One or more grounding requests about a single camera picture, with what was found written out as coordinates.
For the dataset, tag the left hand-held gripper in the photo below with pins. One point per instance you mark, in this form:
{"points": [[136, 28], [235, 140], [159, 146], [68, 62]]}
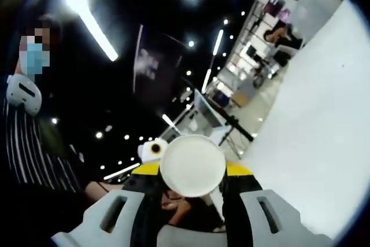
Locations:
{"points": [[146, 151]]}

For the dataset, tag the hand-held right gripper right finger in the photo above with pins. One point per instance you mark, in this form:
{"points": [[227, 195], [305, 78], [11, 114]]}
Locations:
{"points": [[234, 221]]}

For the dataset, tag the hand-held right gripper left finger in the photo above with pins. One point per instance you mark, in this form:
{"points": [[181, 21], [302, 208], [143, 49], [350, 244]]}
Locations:
{"points": [[138, 224]]}

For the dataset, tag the white paper cup green print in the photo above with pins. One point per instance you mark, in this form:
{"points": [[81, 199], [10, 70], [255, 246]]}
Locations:
{"points": [[192, 166]]}

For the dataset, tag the person's left hand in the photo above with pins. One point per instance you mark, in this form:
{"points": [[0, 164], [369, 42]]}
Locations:
{"points": [[177, 208]]}

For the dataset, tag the short linear ceiling light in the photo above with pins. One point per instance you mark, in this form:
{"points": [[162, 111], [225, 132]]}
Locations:
{"points": [[218, 41], [207, 80], [121, 171], [169, 120]]}

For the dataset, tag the hanging dark banner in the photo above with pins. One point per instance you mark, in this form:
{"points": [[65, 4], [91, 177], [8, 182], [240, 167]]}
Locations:
{"points": [[156, 64]]}

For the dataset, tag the black tripod stand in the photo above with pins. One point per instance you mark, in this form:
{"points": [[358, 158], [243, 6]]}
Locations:
{"points": [[237, 127]]}

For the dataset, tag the person's black striped shirt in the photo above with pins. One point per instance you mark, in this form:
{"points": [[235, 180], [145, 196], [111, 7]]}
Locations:
{"points": [[23, 157]]}

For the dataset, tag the white worn device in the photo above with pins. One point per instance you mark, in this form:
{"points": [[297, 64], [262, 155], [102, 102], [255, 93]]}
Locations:
{"points": [[29, 105]]}

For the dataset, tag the long curved ceiling light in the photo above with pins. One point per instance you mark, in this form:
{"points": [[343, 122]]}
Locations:
{"points": [[86, 12]]}

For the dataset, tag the person's head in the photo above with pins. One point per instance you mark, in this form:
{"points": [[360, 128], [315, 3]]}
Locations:
{"points": [[53, 30]]}

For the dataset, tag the wall monitor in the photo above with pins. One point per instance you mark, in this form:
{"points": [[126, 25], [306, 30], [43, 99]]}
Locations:
{"points": [[276, 2]]}

